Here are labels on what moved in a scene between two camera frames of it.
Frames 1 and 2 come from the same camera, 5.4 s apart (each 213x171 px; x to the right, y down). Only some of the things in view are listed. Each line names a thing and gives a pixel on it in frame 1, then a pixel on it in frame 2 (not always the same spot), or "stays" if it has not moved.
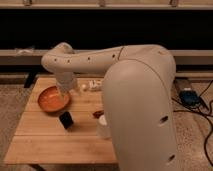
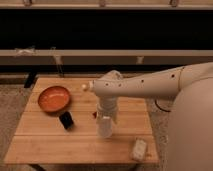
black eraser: x=66 y=119 stays
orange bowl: x=52 y=99 stays
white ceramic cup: x=103 y=128 stays
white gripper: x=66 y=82 to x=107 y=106
